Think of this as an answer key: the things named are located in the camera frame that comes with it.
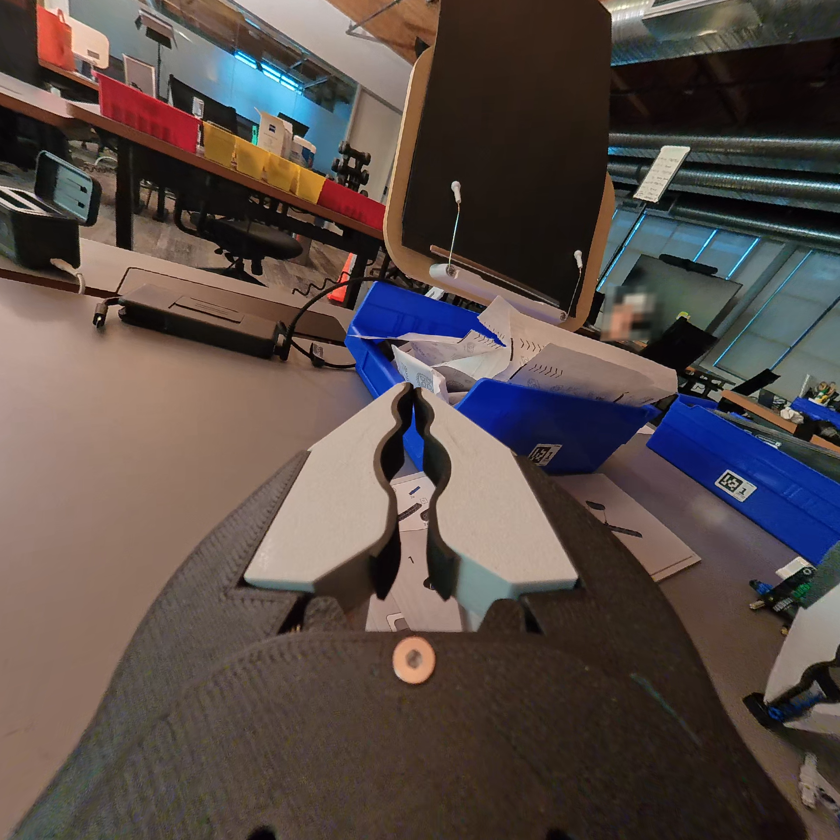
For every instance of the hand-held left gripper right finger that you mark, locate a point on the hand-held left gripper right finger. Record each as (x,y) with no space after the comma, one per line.
(499,518)

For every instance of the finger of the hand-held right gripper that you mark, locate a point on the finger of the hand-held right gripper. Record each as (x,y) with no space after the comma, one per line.
(820,722)
(817,630)

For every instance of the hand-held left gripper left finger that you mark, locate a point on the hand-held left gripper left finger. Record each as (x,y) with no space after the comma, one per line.
(328,518)

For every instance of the black and blue lego piece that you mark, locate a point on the black and blue lego piece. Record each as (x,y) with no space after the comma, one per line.
(761,712)

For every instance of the small white lego piece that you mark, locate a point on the small white lego piece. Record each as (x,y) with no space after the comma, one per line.
(812,781)

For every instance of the lego instruction booklet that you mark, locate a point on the lego instruction booklet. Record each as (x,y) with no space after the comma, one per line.
(656,551)

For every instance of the blue plastic bin with papers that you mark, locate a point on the blue plastic bin with papers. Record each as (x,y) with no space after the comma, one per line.
(558,420)

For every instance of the pile of torn paper bags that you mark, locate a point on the pile of torn paper bags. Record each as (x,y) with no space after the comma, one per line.
(590,374)

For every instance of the wooden desk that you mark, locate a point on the wooden desk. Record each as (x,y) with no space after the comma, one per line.
(754,401)

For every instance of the orange traffic cone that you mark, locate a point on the orange traffic cone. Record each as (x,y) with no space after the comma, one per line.
(344,282)

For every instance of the black chair with yellow tag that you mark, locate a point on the black chair with yellow tag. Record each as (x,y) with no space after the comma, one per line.
(682,344)

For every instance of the black flat power adapter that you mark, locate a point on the black flat power adapter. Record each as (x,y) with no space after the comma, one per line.
(216,285)

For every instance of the black office chair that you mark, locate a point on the black office chair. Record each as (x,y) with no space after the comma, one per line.
(262,243)

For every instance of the large black screen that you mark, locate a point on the large black screen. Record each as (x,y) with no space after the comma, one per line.
(702,295)

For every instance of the red plastic bin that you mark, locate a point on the red plastic bin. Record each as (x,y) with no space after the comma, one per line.
(148,115)
(351,205)

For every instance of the yellow plastic bin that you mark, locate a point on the yellow plastic bin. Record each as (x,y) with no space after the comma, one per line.
(310,185)
(282,174)
(220,144)
(253,159)

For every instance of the black dumbbell rack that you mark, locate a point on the black dumbbell rack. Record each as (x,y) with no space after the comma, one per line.
(351,167)

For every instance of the white plastic tub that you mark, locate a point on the white plastic tub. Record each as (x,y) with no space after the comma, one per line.
(304,152)

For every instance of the white note paper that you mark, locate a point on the white note paper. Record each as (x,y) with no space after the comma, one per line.
(663,174)

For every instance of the wooden book stand black board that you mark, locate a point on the wooden book stand black board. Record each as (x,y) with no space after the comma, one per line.
(512,131)

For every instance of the white cardboard box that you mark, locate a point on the white cardboard box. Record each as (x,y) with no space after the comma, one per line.
(272,134)

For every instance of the black charging case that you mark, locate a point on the black charging case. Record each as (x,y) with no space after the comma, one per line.
(33,239)

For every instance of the bundle of metal pipes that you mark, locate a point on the bundle of metal pipes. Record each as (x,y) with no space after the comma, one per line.
(754,177)

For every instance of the black computer monitor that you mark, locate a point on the black computer monitor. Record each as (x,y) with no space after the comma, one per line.
(203,105)

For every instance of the white framed sign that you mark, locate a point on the white framed sign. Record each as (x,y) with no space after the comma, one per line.
(140,75)

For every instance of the black music stand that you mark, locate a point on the black music stand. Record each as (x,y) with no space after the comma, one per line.
(157,29)

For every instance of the white plastic case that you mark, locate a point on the white plastic case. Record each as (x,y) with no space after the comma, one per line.
(88,39)

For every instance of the orange bag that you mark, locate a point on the orange bag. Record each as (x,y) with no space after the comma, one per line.
(56,39)

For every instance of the silver metal air duct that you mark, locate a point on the silver metal air duct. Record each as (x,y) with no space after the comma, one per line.
(722,33)

